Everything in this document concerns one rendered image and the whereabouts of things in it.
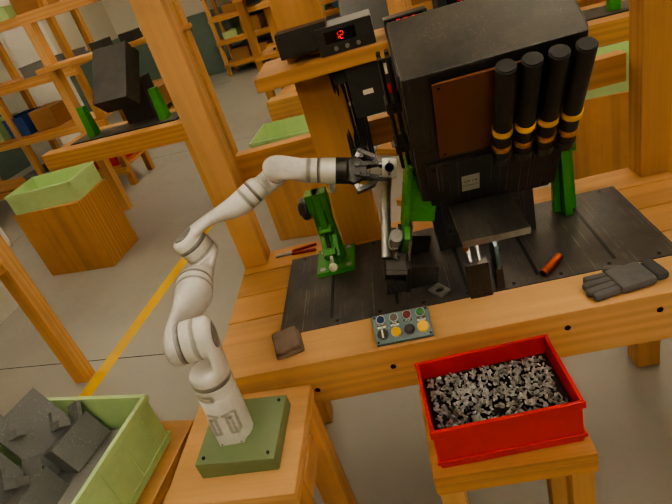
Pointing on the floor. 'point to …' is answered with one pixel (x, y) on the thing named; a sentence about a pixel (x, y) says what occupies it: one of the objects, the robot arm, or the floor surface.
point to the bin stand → (522, 472)
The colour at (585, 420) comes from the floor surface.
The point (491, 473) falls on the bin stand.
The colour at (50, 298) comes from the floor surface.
